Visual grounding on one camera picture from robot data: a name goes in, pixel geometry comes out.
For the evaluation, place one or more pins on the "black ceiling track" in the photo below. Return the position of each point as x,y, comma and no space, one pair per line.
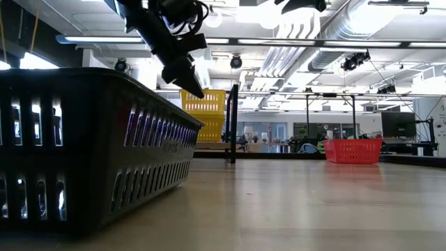
397,2

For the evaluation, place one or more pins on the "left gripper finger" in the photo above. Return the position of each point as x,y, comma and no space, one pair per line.
195,90
177,69

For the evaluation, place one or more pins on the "black equipment stand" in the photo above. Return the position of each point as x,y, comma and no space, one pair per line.
431,137

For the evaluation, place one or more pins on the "white rounded object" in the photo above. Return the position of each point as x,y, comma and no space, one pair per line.
308,148

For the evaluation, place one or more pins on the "long ceiling light fixture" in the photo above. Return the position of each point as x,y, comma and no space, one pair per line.
104,39

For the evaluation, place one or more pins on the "black computer monitor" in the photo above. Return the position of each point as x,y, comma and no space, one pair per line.
399,125

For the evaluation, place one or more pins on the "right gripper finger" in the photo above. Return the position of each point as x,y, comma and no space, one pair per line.
303,5

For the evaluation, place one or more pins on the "black aluminium frame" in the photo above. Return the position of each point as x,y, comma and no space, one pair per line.
232,122

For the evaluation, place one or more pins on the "red plastic basket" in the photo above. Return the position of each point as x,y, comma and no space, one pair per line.
352,151

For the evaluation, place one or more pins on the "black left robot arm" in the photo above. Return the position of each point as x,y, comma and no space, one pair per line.
116,4

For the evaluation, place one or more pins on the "wooden shelf board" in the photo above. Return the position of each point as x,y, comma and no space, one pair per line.
212,145

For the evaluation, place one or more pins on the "silver ventilation duct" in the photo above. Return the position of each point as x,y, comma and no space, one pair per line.
348,28

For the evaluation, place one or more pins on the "yellow plastic basket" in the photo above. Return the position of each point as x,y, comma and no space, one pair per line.
212,118
203,101
212,134

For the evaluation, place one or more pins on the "black ceiling spotlight cluster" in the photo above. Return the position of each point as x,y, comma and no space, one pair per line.
355,61

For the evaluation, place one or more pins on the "black metal gantry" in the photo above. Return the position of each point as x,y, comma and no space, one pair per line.
354,115

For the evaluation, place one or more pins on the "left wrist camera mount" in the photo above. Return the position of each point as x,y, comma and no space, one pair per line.
195,42

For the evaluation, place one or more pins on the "black plastic basket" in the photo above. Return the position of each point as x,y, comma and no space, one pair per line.
87,157

